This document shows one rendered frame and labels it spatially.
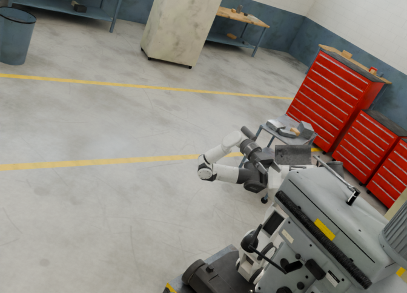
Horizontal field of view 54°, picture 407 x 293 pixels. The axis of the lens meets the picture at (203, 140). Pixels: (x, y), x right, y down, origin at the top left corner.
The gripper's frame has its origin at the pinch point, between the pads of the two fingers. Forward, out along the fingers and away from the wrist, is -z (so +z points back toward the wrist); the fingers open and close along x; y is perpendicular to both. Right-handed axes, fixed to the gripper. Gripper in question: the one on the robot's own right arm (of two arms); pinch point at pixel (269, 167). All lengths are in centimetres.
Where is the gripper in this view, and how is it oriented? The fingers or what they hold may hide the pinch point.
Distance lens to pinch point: 194.7
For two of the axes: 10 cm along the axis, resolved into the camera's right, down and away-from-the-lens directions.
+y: -3.7, 8.1, 4.6
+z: -5.4, -5.9, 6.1
